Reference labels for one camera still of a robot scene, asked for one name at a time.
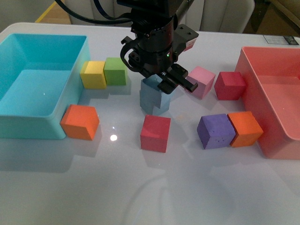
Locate left orange foam block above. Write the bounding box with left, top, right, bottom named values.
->
left=60, top=105, right=100, bottom=141

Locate right orange foam block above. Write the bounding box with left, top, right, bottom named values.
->
left=227, top=111, right=263, bottom=147

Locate pink foam block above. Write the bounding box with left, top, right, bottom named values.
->
left=187, top=66, right=216, bottom=99

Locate turquoise plastic bin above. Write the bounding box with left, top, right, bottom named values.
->
left=0, top=33, right=90, bottom=139

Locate yellow foam block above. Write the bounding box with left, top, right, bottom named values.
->
left=80, top=61, right=106, bottom=89

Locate green foam block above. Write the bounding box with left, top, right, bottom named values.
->
left=104, top=57, right=128, bottom=86

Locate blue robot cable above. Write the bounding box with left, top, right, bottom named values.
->
left=93, top=0, right=113, bottom=21

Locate rear dark red block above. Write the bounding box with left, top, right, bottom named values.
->
left=214, top=71, right=246, bottom=100

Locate front purple foam block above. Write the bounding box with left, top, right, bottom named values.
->
left=197, top=113, right=236, bottom=150

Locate right grey upholstered chair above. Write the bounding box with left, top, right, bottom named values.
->
left=181, top=0, right=255, bottom=33

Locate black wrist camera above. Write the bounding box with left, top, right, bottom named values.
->
left=173, top=24, right=199, bottom=54

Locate brown sofa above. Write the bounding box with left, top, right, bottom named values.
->
left=244, top=0, right=300, bottom=37

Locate salmon pink plastic bin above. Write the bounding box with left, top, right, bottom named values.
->
left=235, top=46, right=300, bottom=160

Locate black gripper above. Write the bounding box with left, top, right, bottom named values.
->
left=127, top=38, right=198, bottom=94

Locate front red foam block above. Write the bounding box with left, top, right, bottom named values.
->
left=140, top=115, right=171, bottom=153

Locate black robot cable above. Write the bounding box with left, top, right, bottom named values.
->
left=54, top=0, right=134, bottom=25

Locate orange foam block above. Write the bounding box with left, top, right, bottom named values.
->
left=60, top=105, right=100, bottom=141
left=227, top=111, right=263, bottom=147

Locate light blue block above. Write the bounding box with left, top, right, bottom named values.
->
left=140, top=88, right=172, bottom=115
left=140, top=75, right=162, bottom=95

